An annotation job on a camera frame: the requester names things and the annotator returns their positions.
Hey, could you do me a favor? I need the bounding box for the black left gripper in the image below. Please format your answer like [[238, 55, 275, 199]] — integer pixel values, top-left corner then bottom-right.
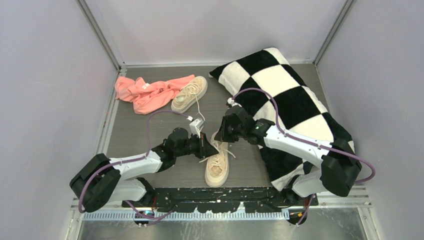
[[174, 131, 219, 159]]

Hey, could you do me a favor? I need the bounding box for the beige sneaker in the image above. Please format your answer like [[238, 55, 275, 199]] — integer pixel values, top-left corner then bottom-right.
[[199, 132, 236, 188], [171, 76, 208, 121]]

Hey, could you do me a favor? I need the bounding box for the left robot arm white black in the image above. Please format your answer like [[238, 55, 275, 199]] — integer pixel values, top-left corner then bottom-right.
[[69, 127, 219, 213]]

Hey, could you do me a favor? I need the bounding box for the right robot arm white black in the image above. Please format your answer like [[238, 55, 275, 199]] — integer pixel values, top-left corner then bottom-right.
[[214, 105, 362, 205]]

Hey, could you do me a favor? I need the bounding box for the black white checkered pillow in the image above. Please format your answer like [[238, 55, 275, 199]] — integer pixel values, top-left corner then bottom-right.
[[208, 46, 356, 192]]

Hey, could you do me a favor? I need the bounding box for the pink cloth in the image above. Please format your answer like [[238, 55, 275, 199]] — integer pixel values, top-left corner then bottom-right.
[[114, 74, 195, 115]]

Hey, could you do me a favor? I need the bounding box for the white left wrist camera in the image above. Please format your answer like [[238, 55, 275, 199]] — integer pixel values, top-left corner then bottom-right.
[[189, 118, 205, 137]]

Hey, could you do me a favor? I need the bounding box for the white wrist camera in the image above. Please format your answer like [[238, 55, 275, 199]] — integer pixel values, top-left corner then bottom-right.
[[226, 97, 241, 108], [189, 118, 205, 137]]

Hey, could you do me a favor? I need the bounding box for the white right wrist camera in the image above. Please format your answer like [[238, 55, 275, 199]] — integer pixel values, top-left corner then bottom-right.
[[226, 97, 241, 108]]

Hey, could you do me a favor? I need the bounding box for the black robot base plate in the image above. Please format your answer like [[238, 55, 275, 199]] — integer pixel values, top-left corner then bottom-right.
[[130, 187, 318, 214]]

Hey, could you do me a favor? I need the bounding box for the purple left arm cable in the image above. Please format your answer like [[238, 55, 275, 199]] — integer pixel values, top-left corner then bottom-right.
[[77, 110, 195, 227]]

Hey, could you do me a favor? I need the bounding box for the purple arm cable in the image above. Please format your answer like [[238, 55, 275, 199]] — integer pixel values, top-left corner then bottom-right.
[[231, 87, 377, 226], [77, 110, 195, 227]]

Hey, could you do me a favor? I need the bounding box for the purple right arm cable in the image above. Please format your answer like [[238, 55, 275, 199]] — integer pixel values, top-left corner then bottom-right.
[[231, 87, 377, 226]]

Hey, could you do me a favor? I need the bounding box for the aluminium front rail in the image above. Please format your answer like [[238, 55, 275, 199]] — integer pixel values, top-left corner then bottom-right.
[[82, 185, 372, 224]]

